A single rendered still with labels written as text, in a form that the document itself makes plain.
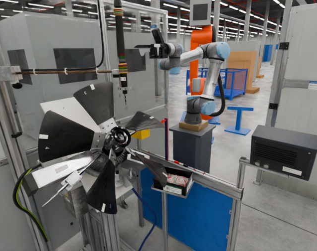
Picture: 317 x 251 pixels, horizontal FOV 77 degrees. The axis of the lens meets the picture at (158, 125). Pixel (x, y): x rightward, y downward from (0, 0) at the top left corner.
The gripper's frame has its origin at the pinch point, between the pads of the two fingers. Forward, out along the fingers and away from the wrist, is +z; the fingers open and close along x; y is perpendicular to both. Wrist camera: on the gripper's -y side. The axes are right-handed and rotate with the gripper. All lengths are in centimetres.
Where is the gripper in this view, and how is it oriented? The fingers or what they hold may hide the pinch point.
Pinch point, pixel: (143, 45)
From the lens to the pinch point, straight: 116.5
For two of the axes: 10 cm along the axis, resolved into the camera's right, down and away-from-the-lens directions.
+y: 0.2, 9.4, 3.4
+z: -6.4, 2.8, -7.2
